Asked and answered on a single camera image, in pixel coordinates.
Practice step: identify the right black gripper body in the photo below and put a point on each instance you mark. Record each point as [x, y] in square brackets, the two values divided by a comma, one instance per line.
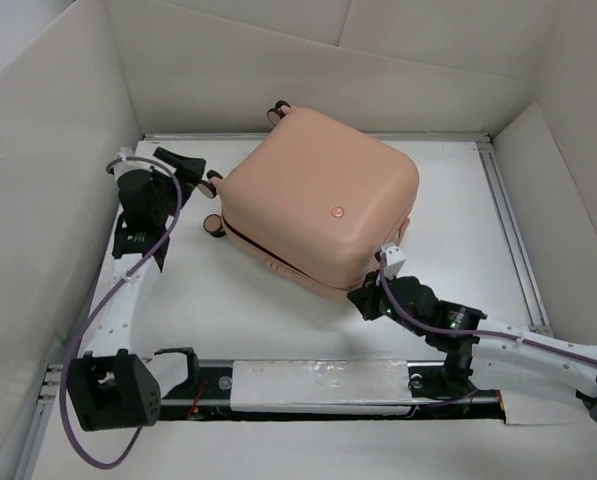
[374, 305]

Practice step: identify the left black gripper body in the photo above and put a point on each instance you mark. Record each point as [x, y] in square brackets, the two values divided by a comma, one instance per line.
[167, 193]

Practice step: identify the pink hard-shell suitcase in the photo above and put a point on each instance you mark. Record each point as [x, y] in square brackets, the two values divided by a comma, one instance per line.
[315, 200]

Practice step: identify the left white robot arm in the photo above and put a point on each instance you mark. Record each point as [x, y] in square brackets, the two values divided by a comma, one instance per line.
[114, 381]

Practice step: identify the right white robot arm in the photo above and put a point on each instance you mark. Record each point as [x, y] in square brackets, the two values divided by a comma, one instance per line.
[483, 354]

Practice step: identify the white foam cover block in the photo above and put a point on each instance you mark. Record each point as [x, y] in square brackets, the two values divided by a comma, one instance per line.
[374, 386]

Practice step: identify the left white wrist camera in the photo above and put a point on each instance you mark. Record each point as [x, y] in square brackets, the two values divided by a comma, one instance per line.
[122, 163]

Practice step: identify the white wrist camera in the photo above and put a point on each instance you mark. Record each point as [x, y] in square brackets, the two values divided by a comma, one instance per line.
[122, 163]
[391, 260]

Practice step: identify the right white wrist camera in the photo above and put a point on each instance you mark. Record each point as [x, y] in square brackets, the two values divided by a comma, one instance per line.
[391, 260]

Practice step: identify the aluminium frame rail right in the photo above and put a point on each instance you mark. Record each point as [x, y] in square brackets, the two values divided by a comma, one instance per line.
[537, 316]

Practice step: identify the aluminium frame rail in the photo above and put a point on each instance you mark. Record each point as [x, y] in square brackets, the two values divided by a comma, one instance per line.
[47, 395]
[537, 316]

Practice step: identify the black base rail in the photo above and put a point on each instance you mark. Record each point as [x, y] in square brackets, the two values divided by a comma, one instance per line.
[205, 397]

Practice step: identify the aluminium frame rail left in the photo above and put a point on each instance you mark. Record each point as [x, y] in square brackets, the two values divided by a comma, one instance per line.
[47, 395]

